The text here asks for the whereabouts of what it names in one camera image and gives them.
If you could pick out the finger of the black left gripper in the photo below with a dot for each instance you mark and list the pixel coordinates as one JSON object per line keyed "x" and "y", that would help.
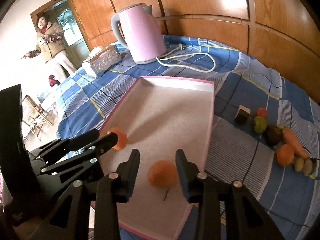
{"x": 58, "y": 148}
{"x": 70, "y": 166}

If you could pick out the wooden folding chair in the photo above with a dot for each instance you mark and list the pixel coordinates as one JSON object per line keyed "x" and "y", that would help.
{"x": 34, "y": 116}

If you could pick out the green apple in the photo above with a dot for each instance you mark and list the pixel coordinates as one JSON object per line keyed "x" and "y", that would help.
{"x": 260, "y": 124}

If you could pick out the red object on floor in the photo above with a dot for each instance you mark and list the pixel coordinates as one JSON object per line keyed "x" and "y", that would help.
{"x": 53, "y": 81}

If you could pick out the silver ornate tissue box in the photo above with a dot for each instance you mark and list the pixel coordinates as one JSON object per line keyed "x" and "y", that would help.
{"x": 101, "y": 59}

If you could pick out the wooden wall cabinet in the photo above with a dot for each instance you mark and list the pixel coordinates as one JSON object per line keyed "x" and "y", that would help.
{"x": 281, "y": 34}

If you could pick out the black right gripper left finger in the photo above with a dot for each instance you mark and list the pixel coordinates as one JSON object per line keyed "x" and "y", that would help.
{"x": 70, "y": 217}

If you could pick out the pink white shallow tray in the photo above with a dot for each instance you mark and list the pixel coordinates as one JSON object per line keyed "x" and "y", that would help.
{"x": 160, "y": 115}

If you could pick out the large orange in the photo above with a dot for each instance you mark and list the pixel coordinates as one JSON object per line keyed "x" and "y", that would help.
{"x": 285, "y": 155}

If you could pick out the person in brown coat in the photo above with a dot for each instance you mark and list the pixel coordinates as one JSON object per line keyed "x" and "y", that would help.
{"x": 49, "y": 44}

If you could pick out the small yellow-green fruit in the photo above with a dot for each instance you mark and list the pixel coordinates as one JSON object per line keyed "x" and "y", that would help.
{"x": 298, "y": 164}

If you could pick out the blue plaid tablecloth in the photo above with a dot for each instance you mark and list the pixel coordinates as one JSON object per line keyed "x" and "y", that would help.
{"x": 290, "y": 198}

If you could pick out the pink electric kettle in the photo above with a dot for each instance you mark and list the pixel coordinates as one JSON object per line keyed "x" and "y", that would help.
{"x": 136, "y": 29}

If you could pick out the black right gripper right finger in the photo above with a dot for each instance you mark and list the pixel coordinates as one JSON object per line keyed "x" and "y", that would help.
{"x": 245, "y": 216}

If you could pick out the small tangerine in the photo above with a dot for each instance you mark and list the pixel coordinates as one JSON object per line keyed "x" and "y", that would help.
{"x": 162, "y": 173}
{"x": 122, "y": 138}

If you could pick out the dark brown mangosteen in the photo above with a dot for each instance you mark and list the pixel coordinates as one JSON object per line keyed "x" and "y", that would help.
{"x": 272, "y": 135}

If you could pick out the orange carrot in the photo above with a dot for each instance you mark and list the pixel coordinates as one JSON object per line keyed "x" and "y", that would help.
{"x": 291, "y": 139}

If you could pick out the small red tomato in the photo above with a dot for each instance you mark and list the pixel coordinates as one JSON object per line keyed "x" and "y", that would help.
{"x": 261, "y": 112}

